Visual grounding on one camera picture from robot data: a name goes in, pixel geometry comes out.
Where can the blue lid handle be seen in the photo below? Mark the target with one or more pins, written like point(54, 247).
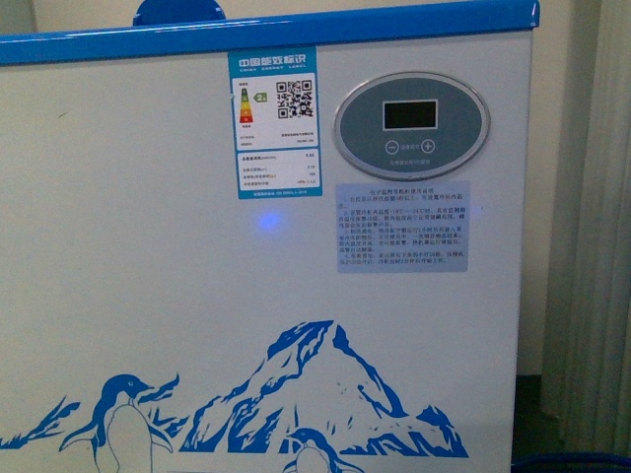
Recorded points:
point(166, 12)

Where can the grey instruction sticker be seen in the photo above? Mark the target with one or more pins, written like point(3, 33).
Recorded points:
point(402, 227)

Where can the white blue chest freezer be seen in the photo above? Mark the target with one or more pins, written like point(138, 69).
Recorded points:
point(154, 321)

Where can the blue plastic basket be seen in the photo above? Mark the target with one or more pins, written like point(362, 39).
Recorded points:
point(572, 462)

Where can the blue energy label sticker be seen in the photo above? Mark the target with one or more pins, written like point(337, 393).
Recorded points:
point(275, 121)

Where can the oval grey control panel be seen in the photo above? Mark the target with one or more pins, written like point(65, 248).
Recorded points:
point(411, 126)

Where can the white vertical blinds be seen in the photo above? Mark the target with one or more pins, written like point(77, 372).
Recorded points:
point(586, 350)

